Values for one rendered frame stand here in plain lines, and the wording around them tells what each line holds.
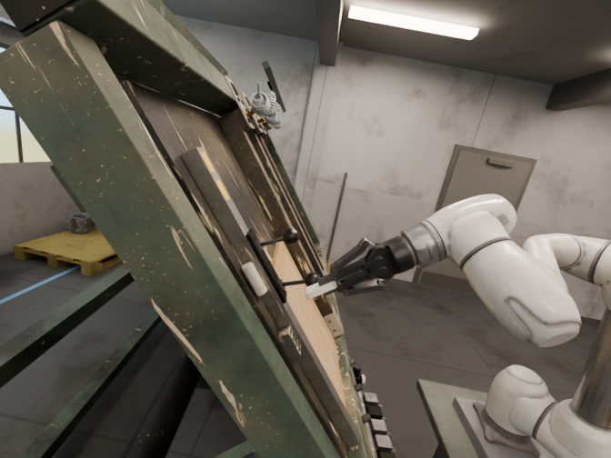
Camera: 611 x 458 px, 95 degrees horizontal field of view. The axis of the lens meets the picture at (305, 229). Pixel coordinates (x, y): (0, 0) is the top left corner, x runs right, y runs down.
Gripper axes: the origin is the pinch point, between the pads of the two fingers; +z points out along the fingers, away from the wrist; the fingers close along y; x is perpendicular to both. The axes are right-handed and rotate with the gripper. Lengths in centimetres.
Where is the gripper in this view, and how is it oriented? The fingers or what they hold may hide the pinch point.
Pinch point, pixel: (320, 287)
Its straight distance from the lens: 62.7
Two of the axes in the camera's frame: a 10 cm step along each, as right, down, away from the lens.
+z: -9.1, 4.1, 1.0
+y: 4.2, 8.7, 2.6
